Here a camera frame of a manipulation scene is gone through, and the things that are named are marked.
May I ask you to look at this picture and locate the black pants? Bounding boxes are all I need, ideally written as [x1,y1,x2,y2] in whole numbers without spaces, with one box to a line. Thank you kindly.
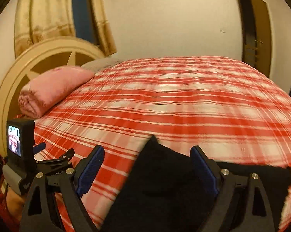
[101,137,291,231]

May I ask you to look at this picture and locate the person's left hand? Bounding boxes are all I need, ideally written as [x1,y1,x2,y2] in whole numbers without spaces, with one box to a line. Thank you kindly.
[6,187,27,221]

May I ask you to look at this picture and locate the pink folded blanket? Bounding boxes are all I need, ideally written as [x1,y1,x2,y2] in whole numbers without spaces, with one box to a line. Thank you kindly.
[18,66,95,119]

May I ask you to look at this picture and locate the red plaid bed sheet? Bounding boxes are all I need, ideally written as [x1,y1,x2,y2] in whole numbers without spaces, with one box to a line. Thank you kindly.
[35,56,291,231]

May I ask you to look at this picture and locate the striped grey pillow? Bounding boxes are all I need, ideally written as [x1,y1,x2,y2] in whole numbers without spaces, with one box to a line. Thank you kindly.
[81,58,122,73]

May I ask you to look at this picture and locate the cream round headboard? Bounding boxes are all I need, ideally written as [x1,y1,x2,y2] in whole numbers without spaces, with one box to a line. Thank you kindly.
[0,37,105,157]

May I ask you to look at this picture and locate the beige right curtain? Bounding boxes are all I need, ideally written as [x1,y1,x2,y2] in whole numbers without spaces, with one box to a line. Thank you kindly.
[91,0,117,56]

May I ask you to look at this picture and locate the beige curtain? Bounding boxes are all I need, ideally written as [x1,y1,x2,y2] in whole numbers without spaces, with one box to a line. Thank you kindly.
[14,0,76,57]
[91,0,117,56]

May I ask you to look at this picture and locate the dark blue window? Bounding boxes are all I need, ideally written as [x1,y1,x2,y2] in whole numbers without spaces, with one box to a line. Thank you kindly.
[72,0,99,46]

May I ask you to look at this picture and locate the beige left curtain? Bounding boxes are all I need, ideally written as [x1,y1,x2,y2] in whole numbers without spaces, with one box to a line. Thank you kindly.
[14,0,76,57]

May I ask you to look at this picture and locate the brown wooden door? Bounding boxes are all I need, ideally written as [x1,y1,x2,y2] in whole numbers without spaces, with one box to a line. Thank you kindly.
[237,0,272,78]

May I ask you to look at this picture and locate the black camera with screen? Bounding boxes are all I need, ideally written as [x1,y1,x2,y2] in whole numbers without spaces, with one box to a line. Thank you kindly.
[2,118,36,195]

